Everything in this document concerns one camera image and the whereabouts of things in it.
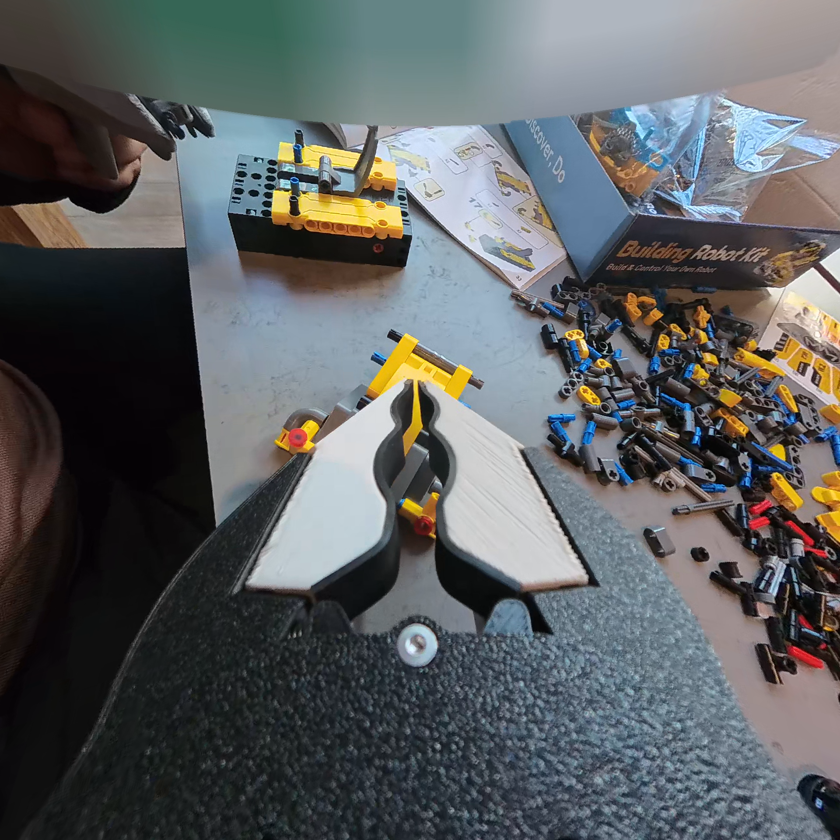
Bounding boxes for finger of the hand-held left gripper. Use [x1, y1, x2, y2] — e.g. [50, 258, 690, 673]
[0, 85, 147, 194]
[0, 64, 178, 161]

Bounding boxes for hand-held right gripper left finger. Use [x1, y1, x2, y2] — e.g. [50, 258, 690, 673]
[245, 378, 417, 619]

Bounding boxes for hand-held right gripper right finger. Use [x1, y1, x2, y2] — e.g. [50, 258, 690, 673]
[417, 381, 592, 636]

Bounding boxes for yellow brick assembly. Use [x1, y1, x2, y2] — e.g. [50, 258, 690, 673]
[274, 330, 485, 540]

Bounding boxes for grey desk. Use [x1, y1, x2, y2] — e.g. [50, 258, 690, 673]
[176, 108, 840, 788]

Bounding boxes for person's legs dark trousers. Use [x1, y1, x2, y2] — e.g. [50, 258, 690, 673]
[0, 243, 217, 840]

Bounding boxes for pile of small building bricks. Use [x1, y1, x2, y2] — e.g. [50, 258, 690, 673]
[512, 276, 840, 686]

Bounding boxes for black base with yellow beams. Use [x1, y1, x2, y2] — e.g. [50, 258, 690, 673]
[227, 126, 414, 269]

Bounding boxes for person's torso brown sweater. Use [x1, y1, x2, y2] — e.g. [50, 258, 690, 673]
[0, 357, 80, 697]

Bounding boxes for blue cardboard kit box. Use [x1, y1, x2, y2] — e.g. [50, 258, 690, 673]
[502, 66, 840, 290]

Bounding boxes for white instruction booklet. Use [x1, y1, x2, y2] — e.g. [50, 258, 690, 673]
[354, 125, 568, 291]

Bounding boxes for yellow sticker sheet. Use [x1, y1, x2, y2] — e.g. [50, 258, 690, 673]
[758, 289, 840, 404]

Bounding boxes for clear bag with yellow parts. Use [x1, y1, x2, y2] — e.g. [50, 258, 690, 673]
[572, 108, 667, 201]

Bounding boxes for crinkled clear parts bag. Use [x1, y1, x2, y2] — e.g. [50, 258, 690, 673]
[646, 92, 828, 223]

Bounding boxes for black toy wheel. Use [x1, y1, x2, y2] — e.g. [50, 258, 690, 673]
[796, 774, 840, 837]

